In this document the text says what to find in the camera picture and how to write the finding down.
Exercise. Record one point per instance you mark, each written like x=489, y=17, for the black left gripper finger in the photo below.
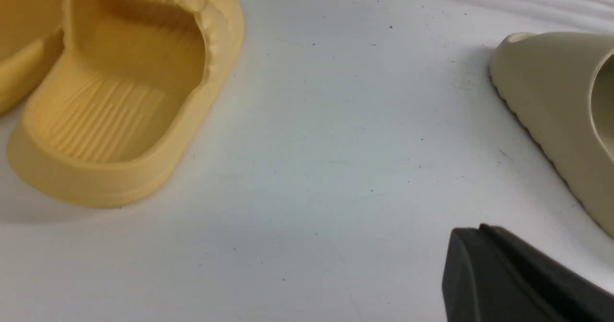
x=491, y=275

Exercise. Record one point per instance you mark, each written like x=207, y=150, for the olive green slide left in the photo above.
x=560, y=86

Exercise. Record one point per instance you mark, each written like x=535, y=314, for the yellow slide slipper right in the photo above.
x=116, y=94

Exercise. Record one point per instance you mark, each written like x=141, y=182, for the yellow slide slipper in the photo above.
x=116, y=94
x=31, y=41

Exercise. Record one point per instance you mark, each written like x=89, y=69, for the yellow slide slipper left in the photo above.
x=31, y=41

